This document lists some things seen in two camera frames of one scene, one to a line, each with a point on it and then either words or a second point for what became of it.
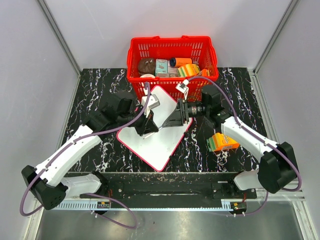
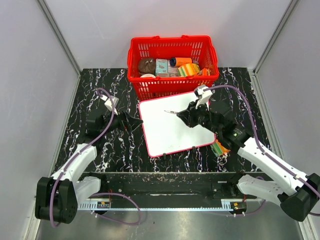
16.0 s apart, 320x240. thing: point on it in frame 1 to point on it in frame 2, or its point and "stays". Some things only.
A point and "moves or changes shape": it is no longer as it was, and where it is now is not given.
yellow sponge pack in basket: [188, 70] stays
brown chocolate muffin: [146, 66] stays
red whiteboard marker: [152, 134] to [171, 112]
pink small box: [173, 71] stays
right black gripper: [176, 119] to [188, 115]
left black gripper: [148, 126] to [127, 122]
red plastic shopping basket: [199, 49] stays
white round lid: [147, 75] stays
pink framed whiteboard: [156, 148] moves or changes shape
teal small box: [161, 66] stays
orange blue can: [178, 62] stays
